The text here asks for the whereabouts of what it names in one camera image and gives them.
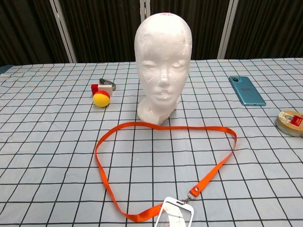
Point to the clear white-framed badge holder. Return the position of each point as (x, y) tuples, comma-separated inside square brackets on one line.
[(174, 200)]

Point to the white foam mannequin head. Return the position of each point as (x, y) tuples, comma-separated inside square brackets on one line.
[(163, 59)]

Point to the yellow and red ball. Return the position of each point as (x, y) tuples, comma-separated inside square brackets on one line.
[(101, 100)]

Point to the white rectangular block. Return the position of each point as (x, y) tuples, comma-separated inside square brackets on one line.
[(105, 88)]

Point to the small red cube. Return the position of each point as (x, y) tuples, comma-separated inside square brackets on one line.
[(95, 88)]

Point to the black folding screen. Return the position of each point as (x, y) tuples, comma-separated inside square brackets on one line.
[(106, 28)]

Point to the blue smartphone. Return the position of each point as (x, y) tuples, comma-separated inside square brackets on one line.
[(247, 92)]

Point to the blue checked tablecloth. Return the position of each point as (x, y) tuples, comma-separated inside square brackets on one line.
[(47, 142)]

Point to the round tin with red label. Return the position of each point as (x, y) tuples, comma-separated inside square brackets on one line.
[(290, 123)]

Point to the blue table padding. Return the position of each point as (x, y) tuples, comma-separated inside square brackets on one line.
[(3, 69)]

